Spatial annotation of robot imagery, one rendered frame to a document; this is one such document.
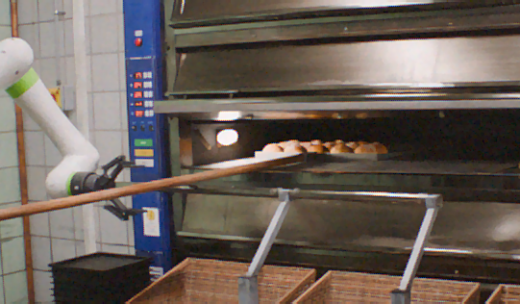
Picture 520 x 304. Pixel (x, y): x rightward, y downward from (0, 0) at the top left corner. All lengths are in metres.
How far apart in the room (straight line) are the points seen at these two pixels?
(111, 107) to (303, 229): 0.97
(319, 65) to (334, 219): 0.52
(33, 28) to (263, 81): 1.21
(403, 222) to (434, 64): 0.52
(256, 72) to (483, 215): 0.94
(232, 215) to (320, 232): 0.38
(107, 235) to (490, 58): 1.75
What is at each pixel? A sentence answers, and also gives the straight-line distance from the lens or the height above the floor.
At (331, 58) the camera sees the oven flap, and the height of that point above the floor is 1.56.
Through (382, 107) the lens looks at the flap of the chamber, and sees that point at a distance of 2.87.
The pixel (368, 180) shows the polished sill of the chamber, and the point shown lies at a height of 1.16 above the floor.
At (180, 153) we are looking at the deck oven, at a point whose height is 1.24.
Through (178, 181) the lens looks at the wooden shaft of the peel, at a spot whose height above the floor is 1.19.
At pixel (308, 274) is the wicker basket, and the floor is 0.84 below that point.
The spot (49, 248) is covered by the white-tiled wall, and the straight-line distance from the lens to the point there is 4.08.
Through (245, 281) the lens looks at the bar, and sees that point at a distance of 2.65.
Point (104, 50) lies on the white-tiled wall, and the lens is 3.74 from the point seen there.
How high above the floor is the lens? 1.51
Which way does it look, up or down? 4 degrees down
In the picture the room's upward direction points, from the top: 2 degrees counter-clockwise
